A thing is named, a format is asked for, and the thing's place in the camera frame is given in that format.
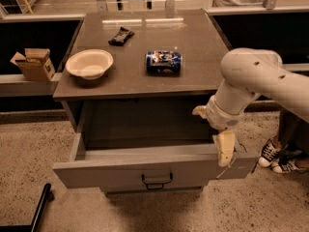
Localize grey drawer cabinet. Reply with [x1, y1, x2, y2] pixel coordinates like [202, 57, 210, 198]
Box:
[52, 9, 242, 198]

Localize black snack wrapper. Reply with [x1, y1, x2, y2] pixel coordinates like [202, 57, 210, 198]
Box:
[108, 27, 134, 46]

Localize person in yellow shorts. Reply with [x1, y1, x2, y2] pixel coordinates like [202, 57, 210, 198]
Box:
[273, 109, 309, 169]

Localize black floor cable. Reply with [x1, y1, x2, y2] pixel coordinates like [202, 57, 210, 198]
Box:
[238, 142, 262, 174]

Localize white paper bowl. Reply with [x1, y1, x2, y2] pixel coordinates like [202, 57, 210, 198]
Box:
[66, 49, 114, 80]

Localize black white sneaker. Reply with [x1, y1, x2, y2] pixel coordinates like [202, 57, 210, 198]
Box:
[258, 139, 281, 167]
[271, 157, 308, 174]

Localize open cardboard box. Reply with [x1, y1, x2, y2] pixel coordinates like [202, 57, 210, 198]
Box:
[11, 48, 55, 81]

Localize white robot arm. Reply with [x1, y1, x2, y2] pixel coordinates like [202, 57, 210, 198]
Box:
[192, 48, 309, 166]

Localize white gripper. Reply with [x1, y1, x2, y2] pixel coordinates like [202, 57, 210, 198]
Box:
[192, 96, 243, 167]

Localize grey top drawer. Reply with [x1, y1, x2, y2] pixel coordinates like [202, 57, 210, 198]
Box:
[52, 131, 261, 190]

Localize black metal bar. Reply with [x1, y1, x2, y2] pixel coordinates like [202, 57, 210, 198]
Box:
[0, 183, 54, 232]

